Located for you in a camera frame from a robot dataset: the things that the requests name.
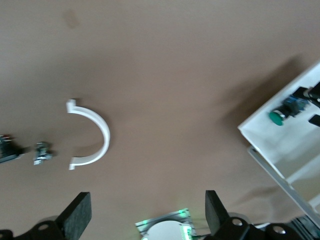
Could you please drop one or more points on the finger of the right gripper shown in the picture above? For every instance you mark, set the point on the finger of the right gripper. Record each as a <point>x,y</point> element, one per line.
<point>313,96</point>
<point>315,120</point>

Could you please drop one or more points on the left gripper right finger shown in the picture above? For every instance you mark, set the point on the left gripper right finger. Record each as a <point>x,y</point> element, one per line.
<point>216,215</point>

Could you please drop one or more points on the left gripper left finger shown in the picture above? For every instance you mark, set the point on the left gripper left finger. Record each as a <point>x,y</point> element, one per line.
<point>75,215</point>

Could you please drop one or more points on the green push button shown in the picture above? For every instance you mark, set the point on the green push button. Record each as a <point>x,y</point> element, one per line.
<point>276,118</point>

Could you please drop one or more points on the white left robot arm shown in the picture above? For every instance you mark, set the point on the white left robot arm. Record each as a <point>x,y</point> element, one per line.
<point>165,231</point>

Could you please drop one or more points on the chrome valve fitting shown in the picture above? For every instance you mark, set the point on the chrome valve fitting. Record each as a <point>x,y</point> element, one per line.
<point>41,153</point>

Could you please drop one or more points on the white semicircular bracket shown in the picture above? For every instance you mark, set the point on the white semicircular bracket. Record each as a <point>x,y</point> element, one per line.
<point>106,135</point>

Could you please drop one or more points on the black switch component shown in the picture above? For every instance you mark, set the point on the black switch component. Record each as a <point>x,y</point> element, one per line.
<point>7,150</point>

